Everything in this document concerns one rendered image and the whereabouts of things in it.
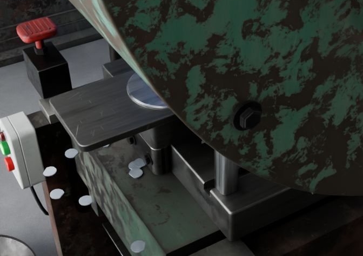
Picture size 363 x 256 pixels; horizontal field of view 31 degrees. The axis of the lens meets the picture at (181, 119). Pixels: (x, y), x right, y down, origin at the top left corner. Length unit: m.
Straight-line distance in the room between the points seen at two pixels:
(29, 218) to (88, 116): 1.01
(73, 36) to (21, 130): 1.49
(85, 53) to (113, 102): 1.63
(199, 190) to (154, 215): 0.08
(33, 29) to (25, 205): 0.84
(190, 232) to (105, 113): 0.22
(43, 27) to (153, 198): 0.42
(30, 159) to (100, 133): 0.34
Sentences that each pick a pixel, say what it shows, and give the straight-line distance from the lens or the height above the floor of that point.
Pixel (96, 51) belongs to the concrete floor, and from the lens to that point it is 2.63.
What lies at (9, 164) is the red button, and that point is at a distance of 1.29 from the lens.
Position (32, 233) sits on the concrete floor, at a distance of 1.91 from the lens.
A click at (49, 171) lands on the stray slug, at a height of 0.65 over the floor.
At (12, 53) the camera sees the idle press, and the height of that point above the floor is 0.03.
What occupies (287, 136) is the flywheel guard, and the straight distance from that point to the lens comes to 0.47.
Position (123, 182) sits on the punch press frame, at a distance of 1.06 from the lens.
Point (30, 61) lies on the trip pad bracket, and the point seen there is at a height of 0.70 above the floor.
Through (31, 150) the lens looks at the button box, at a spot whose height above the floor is 0.58.
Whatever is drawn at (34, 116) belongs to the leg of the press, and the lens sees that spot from 1.27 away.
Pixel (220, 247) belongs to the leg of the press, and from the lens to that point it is 0.96.
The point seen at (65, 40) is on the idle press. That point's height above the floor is 0.03.
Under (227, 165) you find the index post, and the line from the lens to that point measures 0.90.
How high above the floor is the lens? 1.36
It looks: 38 degrees down
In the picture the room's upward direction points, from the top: 3 degrees counter-clockwise
